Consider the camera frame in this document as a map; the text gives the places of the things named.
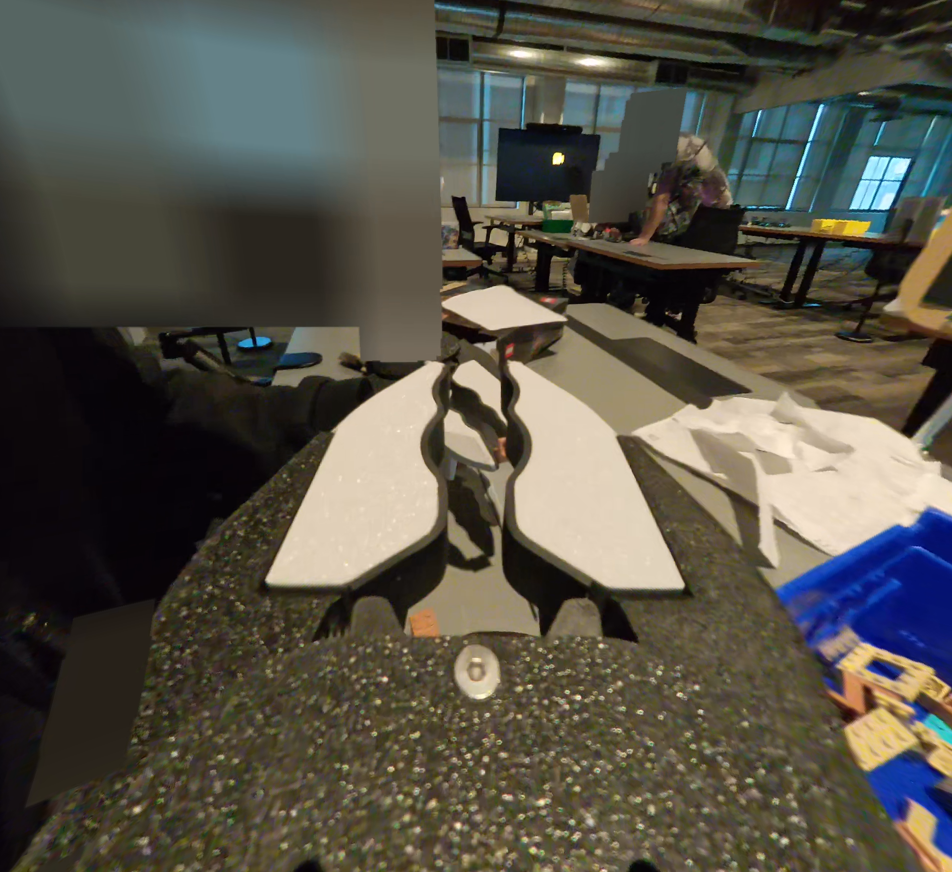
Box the beige curved frame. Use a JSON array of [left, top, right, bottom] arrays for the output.
[[881, 218, 952, 338]]

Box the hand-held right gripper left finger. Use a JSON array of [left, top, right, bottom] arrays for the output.
[[265, 360, 452, 590]]

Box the blue plastic bin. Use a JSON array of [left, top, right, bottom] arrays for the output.
[[773, 508, 952, 872]]

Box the black monitor screen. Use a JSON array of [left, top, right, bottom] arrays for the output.
[[496, 122, 602, 204]]

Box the crumpled white paper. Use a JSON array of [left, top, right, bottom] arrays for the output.
[[632, 392, 952, 568]]

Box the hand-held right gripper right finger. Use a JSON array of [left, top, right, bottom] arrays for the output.
[[500, 360, 687, 596]]

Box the wooden desk with black legs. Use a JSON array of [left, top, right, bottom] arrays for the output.
[[736, 221, 927, 311], [483, 214, 566, 271], [517, 229, 763, 345]]

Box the pile of toy bricks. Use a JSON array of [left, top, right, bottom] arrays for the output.
[[826, 645, 952, 851]]

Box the black office chair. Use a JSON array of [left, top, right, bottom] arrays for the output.
[[677, 206, 746, 293], [450, 195, 514, 267]]

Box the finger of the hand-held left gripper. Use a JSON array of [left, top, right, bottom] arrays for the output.
[[448, 359, 511, 442], [443, 407, 499, 482]]

